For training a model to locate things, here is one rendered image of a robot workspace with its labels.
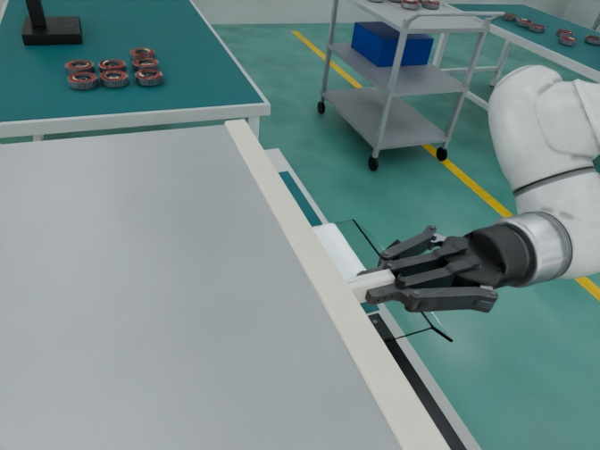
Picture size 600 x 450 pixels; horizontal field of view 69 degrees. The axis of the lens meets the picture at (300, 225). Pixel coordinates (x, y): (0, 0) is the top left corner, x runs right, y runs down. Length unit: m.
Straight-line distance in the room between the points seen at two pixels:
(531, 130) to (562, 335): 1.80
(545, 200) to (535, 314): 1.77
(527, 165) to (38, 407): 0.58
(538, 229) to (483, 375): 1.48
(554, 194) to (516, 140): 0.08
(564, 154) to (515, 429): 1.44
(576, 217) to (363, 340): 0.42
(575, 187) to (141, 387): 0.55
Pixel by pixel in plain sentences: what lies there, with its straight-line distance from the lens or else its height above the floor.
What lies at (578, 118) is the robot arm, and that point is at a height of 1.32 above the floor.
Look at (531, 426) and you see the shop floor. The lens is 2.00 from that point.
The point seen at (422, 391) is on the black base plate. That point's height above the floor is 0.77.
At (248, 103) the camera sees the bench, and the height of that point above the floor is 0.75.
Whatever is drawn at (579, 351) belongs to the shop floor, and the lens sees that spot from 2.36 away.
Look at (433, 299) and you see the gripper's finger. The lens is 0.49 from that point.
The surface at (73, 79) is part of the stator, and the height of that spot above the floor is 0.79.
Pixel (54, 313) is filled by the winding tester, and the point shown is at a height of 1.32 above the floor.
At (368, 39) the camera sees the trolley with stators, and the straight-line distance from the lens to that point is 3.24.
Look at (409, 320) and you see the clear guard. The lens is 0.63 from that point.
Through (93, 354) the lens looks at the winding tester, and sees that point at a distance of 0.27.
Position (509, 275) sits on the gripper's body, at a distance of 0.56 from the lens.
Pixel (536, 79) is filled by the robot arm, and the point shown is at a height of 1.34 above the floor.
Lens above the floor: 1.53
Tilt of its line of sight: 39 degrees down
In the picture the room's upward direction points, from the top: 7 degrees clockwise
